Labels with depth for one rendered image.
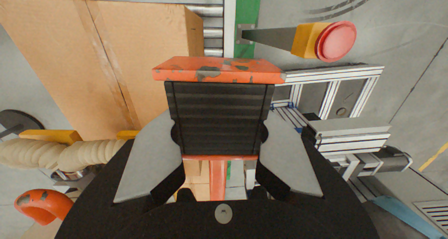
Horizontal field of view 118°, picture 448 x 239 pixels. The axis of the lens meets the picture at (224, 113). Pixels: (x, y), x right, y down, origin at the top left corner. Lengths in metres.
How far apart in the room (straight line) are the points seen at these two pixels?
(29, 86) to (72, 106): 1.73
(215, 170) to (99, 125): 0.49
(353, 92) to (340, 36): 1.37
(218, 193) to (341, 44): 0.33
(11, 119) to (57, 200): 2.43
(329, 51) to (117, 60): 0.48
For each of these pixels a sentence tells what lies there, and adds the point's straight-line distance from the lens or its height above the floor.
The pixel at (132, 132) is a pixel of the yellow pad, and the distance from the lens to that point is 0.35.
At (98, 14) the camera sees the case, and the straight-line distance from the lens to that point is 0.45.
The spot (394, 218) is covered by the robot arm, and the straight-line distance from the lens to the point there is 0.50.
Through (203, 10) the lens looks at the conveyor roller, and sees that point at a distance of 0.77.
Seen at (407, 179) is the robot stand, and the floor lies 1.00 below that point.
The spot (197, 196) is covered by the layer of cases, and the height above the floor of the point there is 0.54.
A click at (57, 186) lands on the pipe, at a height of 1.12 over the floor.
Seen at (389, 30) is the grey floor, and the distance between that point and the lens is 1.97.
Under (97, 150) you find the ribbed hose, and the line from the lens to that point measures 0.30.
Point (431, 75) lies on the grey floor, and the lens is 2.57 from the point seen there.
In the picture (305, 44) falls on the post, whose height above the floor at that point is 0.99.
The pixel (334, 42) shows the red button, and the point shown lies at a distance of 0.35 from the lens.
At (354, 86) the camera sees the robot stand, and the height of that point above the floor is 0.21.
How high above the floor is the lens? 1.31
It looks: 59 degrees down
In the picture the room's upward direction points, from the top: 176 degrees clockwise
